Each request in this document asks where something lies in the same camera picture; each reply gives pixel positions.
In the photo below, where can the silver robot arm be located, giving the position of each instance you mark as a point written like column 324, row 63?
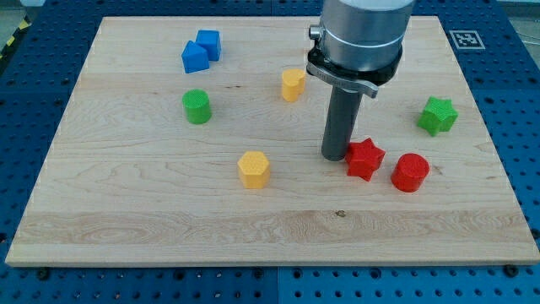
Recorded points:
column 357, row 48

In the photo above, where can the green star block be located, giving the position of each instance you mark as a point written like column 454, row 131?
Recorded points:
column 437, row 116

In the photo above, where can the yellow hexagon block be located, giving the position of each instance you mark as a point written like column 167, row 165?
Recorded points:
column 254, row 169

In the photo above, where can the blue cube block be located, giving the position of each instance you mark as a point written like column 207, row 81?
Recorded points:
column 211, row 42

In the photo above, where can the red star block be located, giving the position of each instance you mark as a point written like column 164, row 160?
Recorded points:
column 364, row 159

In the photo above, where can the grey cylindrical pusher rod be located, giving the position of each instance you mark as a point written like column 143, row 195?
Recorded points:
column 341, row 117

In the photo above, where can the red cylinder block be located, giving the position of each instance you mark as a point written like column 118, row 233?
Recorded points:
column 409, row 173

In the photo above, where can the wooden board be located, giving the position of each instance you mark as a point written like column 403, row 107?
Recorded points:
column 129, row 182

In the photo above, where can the green cylinder block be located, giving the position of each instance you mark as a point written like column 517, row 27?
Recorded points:
column 196, row 105

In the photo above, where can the blue triangular block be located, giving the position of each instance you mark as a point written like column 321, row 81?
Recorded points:
column 194, row 58

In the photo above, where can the white fiducial marker tag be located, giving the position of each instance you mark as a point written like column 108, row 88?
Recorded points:
column 467, row 40

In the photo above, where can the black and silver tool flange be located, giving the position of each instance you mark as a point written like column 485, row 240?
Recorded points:
column 365, row 82

